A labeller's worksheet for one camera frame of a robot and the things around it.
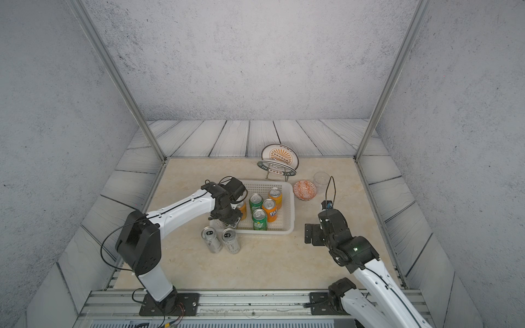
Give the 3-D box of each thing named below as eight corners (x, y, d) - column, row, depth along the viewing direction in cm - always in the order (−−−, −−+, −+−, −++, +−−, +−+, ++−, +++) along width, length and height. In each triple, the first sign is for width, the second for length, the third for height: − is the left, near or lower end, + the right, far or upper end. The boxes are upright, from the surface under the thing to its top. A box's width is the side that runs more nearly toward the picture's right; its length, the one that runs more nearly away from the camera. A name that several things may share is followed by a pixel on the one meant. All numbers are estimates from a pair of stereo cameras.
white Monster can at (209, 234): (208, 254, 87) (199, 240, 76) (211, 242, 91) (202, 226, 80) (221, 254, 87) (213, 240, 76) (222, 242, 91) (216, 226, 80)
